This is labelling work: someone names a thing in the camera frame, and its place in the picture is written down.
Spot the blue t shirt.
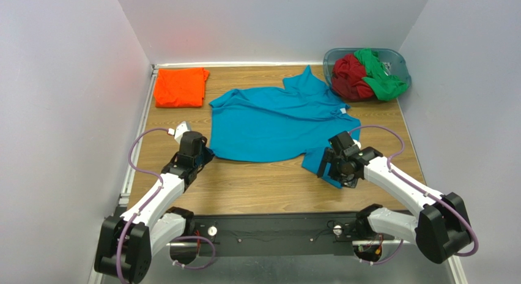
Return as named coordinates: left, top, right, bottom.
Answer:
left=210, top=67, right=361, bottom=174

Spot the translucent teal plastic bin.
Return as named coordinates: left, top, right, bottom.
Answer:
left=323, top=48, right=412, bottom=101

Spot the folded orange t shirt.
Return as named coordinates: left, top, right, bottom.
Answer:
left=153, top=67, right=210, bottom=108

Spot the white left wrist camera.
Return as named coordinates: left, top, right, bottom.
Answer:
left=167, top=121, right=191, bottom=144

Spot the aluminium left side rail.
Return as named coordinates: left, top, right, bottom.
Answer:
left=117, top=64, right=158, bottom=207

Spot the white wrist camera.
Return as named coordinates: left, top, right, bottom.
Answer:
left=349, top=140, right=361, bottom=151
left=167, top=121, right=191, bottom=144

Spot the aluminium front frame rail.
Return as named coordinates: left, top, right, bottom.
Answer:
left=97, top=215, right=458, bottom=247

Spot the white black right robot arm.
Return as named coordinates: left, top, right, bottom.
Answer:
left=317, top=132, right=479, bottom=264

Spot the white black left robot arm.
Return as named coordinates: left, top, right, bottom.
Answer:
left=94, top=122, right=214, bottom=283

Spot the dark red t shirt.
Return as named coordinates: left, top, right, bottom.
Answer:
left=331, top=54, right=375, bottom=102

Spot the green t shirt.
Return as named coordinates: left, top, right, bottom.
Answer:
left=353, top=48, right=409, bottom=101

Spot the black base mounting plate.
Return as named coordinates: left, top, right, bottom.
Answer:
left=114, top=209, right=437, bottom=258

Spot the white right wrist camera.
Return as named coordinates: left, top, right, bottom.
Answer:
left=349, top=140, right=361, bottom=151

